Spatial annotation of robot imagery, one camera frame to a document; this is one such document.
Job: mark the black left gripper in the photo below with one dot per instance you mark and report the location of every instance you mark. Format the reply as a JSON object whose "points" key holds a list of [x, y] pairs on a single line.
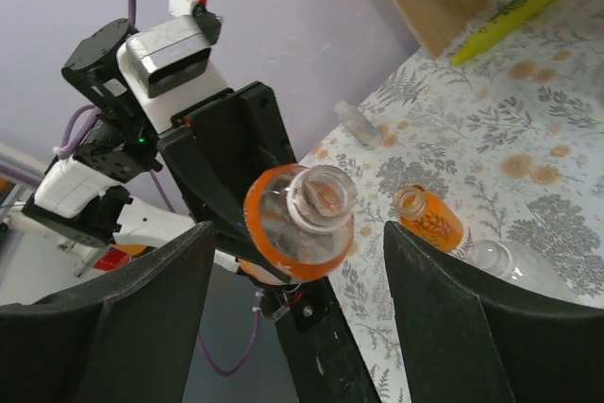
{"points": [[215, 151]]}

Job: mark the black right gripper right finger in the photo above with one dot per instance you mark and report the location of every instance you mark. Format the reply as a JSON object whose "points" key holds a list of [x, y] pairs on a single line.
{"points": [[466, 336]]}

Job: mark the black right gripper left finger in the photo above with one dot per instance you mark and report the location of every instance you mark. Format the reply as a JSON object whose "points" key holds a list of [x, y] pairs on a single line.
{"points": [[126, 336]]}

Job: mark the clear water bottle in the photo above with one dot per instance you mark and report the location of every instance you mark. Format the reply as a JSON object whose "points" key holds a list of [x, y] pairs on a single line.
{"points": [[555, 271]]}

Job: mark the orange juice bottle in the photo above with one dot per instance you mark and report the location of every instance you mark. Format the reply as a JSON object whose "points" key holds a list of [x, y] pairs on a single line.
{"points": [[427, 216]]}

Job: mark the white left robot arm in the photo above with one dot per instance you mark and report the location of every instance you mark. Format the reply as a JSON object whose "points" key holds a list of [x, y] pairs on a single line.
{"points": [[115, 187]]}

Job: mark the small clear bottle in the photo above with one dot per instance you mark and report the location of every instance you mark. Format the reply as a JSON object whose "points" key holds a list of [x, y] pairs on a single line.
{"points": [[357, 124]]}

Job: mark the black base bar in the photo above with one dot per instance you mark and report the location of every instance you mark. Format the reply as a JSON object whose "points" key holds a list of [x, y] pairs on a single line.
{"points": [[323, 358]]}

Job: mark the yellow green tube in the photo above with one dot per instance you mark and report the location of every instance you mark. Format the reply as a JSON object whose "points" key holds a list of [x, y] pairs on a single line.
{"points": [[498, 27]]}

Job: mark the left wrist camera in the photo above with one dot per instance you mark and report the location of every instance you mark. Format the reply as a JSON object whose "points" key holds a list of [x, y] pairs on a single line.
{"points": [[168, 69]]}

